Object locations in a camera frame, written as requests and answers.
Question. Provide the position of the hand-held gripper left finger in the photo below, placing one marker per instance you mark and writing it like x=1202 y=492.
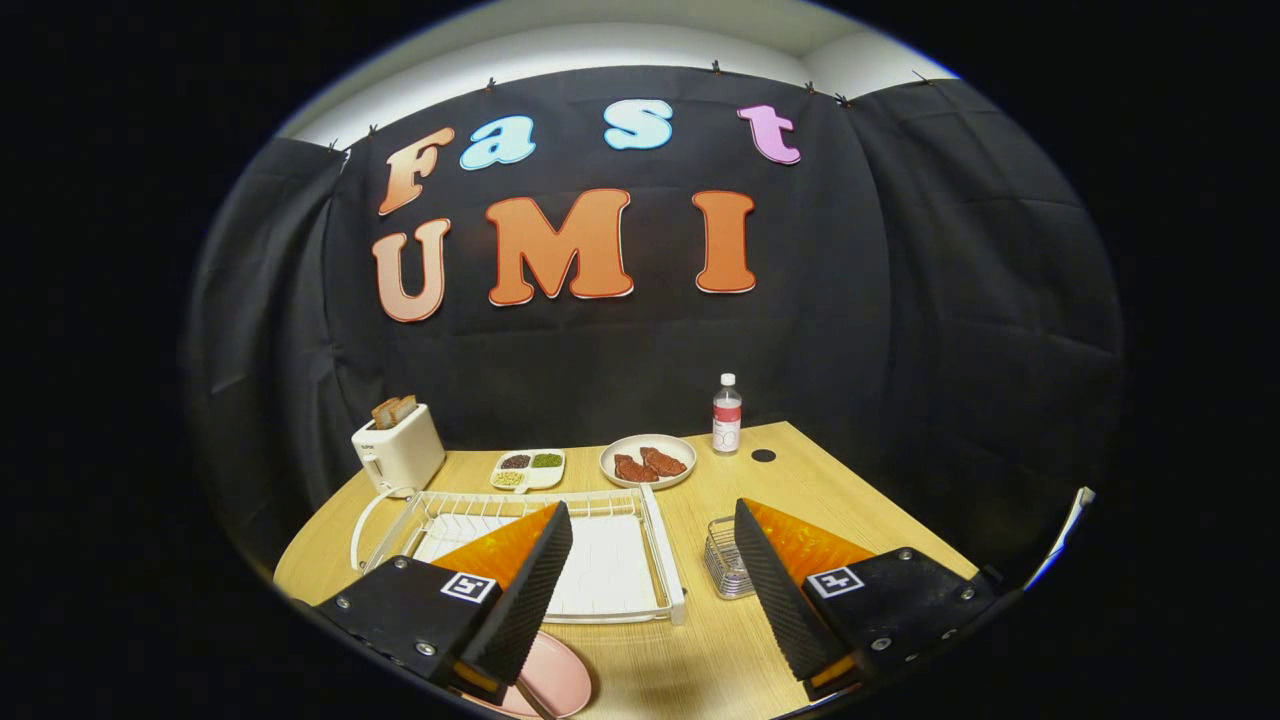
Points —
x=525 y=610

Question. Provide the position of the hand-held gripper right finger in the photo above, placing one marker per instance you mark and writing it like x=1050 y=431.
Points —
x=775 y=600

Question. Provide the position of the pink plate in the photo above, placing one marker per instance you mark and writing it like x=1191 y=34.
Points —
x=560 y=670

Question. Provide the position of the white divided dish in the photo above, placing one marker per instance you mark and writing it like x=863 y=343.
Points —
x=545 y=478

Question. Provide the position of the white round plate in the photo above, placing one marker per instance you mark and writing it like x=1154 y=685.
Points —
x=622 y=443

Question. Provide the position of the pile of yellow beans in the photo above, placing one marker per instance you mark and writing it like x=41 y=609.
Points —
x=508 y=479

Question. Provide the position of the pile of dark beans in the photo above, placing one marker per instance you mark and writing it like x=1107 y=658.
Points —
x=515 y=462

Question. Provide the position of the pile of green beans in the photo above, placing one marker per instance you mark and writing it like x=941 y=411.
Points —
x=546 y=460

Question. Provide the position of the red-brown meat piece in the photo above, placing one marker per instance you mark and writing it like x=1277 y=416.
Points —
x=665 y=461
x=634 y=469

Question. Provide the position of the clear bottle with red label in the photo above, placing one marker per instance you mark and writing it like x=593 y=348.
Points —
x=727 y=420

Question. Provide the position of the white toaster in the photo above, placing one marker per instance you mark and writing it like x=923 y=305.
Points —
x=405 y=455

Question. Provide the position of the brown toast slice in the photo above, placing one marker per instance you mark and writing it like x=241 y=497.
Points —
x=385 y=415
x=407 y=408

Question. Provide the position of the black backdrop cloth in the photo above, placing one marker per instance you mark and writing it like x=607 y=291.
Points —
x=640 y=350

